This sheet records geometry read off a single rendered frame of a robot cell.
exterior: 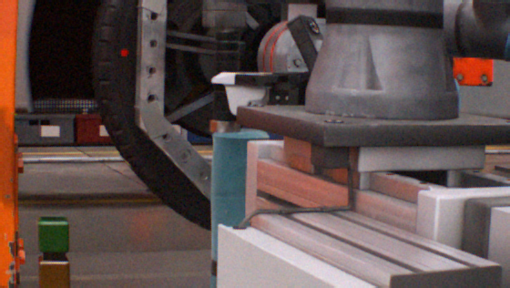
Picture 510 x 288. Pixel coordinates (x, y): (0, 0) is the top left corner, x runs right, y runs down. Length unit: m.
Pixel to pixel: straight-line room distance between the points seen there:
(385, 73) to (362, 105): 0.04
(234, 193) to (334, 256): 0.92
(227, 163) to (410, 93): 0.75
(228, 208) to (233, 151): 0.09
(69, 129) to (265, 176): 4.41
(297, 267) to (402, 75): 0.28
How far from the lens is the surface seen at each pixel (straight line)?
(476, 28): 1.39
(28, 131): 5.52
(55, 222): 1.35
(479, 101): 2.21
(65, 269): 1.37
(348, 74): 1.02
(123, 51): 1.88
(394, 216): 0.91
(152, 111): 1.80
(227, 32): 1.60
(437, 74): 1.03
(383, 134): 0.95
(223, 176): 1.72
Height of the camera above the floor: 0.89
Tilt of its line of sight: 6 degrees down
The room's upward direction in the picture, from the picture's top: 2 degrees clockwise
